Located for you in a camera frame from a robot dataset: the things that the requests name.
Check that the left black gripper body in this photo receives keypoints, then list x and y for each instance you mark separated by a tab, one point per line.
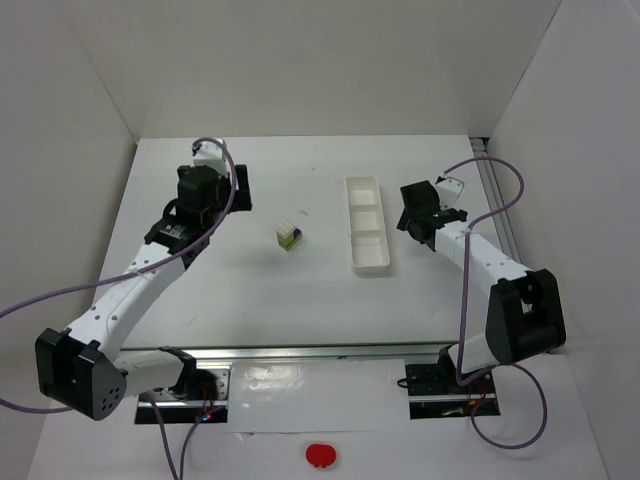
242	187

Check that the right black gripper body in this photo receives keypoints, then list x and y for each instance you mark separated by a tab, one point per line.
413	220

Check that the white lego brick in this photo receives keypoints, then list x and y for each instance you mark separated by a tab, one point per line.
285	229

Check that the green lego brick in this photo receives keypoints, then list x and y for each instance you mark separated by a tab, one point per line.
287	243

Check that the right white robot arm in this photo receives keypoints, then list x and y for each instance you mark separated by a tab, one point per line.
524	314

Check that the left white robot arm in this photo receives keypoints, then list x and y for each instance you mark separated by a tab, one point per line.
82	366

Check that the white three-compartment tray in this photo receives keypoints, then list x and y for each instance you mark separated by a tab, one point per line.
367	230

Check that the red round button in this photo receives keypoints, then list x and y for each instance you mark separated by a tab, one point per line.
321	455

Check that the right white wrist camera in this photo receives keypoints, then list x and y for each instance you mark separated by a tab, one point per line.
449	190

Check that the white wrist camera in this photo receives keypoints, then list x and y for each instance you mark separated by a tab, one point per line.
449	190
210	155

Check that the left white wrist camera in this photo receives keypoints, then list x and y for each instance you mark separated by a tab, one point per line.
210	155

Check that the aluminium rail right side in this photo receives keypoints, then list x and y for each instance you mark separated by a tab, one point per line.
498	229

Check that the aluminium rail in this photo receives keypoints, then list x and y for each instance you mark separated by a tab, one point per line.
403	350
498	229

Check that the aluminium rail front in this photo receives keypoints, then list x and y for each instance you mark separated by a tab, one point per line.
403	350

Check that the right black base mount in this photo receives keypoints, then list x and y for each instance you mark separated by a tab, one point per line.
430	396

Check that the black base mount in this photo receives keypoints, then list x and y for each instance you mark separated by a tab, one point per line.
207	399
430	396

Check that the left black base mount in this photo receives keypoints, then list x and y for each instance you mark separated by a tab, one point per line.
207	399

